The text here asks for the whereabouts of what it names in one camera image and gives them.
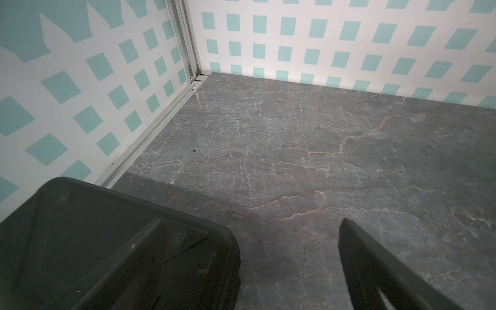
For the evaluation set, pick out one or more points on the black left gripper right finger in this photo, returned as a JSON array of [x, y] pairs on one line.
[[372, 272]]

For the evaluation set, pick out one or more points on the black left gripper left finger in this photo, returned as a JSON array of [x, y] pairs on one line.
[[127, 278]]

